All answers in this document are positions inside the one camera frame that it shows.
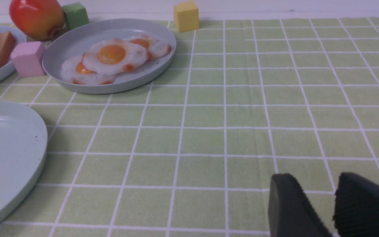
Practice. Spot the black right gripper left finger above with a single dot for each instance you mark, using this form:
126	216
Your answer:
290	213

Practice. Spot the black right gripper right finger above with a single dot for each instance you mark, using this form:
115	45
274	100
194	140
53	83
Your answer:
356	206

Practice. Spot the fried egg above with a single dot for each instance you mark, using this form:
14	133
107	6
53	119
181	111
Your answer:
114	56
156	48
73	71

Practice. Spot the toast slice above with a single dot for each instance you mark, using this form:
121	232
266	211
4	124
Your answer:
7	44

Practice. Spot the green checkered tablecloth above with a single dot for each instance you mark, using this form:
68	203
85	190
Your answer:
192	153

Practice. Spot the yellow cube block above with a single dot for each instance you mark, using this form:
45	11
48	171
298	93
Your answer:
186	16

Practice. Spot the grey plate with eggs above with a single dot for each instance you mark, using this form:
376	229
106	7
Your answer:
76	42

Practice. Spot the light green empty plate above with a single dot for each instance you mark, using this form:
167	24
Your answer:
23	145

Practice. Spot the green cube block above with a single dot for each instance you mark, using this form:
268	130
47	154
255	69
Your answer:
75	15

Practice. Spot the pink cube block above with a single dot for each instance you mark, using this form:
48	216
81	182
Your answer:
27	59

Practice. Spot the red apple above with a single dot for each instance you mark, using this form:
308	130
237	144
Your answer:
37	19

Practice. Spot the light blue bread plate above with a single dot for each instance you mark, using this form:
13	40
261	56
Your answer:
20	37

